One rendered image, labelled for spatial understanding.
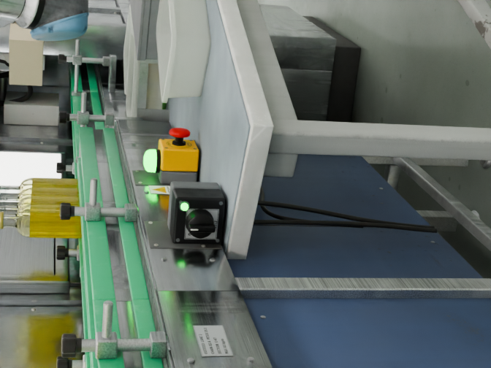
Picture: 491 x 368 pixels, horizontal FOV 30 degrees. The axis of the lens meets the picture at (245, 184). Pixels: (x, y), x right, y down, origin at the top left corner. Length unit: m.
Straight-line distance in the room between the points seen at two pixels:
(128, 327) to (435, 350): 0.42
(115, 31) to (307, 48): 0.64
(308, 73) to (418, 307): 1.80
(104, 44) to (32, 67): 0.81
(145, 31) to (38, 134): 1.19
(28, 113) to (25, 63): 0.98
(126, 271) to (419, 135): 0.50
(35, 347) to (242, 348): 0.70
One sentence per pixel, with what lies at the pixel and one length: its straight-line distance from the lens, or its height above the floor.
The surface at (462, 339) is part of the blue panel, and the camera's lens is 1.34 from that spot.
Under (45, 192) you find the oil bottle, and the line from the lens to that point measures 2.04.
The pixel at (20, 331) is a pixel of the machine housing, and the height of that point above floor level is 1.08.
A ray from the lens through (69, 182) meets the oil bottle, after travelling 2.10.
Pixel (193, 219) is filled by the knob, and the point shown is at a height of 0.81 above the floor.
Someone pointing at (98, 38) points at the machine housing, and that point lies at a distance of 2.98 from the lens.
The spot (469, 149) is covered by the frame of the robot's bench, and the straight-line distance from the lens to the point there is 1.50.
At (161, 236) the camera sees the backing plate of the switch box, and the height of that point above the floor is 0.85.
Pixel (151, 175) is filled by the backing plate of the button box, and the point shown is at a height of 0.84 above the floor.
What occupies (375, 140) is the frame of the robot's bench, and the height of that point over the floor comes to 0.54.
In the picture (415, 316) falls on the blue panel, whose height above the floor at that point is 0.50.
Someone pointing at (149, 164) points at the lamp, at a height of 0.85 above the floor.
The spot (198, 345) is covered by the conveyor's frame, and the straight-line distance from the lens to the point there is 1.18.
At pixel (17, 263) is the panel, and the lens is 2.06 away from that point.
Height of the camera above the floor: 1.03
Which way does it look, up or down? 12 degrees down
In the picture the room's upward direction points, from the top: 88 degrees counter-clockwise
